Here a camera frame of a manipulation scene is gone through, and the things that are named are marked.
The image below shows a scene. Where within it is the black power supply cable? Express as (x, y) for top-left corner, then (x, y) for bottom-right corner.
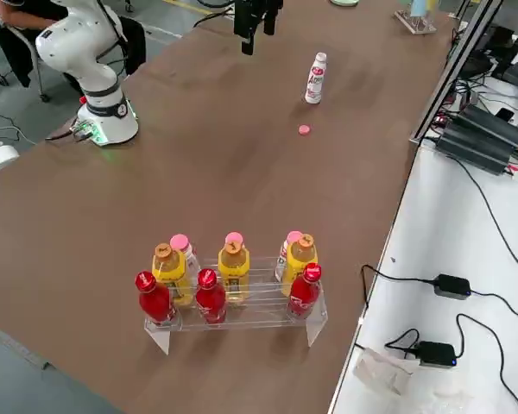
(446, 154), (518, 298)

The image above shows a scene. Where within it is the black base cable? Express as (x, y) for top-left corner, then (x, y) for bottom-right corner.
(45, 122), (81, 141)

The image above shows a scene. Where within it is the yellow tea bottle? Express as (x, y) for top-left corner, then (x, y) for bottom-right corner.
(283, 234), (319, 286)
(218, 241), (252, 305)
(150, 243), (196, 310)

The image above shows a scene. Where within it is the white wire cup rack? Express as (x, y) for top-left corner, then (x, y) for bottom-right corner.
(394, 0), (438, 35)

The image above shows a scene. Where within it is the red soda bottle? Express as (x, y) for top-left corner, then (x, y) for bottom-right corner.
(195, 267), (228, 325)
(134, 270), (177, 326)
(287, 262), (324, 322)

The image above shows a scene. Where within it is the black power adapter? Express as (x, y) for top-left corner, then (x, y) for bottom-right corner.
(433, 273), (472, 299)
(416, 340), (458, 369)

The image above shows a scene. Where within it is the grey office chair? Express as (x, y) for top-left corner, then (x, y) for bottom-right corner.
(0, 21), (54, 104)

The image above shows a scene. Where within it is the clear plastic bag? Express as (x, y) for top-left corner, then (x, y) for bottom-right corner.
(352, 347), (418, 398)

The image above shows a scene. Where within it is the aluminium profile post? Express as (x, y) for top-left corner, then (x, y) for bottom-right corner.
(408, 0), (505, 147)

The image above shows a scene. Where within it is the black adapter cable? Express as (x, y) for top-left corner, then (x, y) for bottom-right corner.
(454, 313), (518, 414)
(360, 263), (437, 323)

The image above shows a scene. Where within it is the clear acrylic bottle shelf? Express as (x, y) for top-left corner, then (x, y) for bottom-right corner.
(144, 255), (329, 356)

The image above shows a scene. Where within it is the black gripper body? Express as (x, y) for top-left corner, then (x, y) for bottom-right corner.
(233, 0), (284, 35)

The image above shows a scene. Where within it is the black finned power supply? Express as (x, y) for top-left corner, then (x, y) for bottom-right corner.
(457, 105), (518, 148)
(433, 118), (518, 176)

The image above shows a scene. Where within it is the person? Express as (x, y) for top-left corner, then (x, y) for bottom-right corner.
(0, 0), (148, 90)

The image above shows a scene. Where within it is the white drink bottle pink label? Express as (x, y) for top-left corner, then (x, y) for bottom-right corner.
(304, 52), (328, 106)

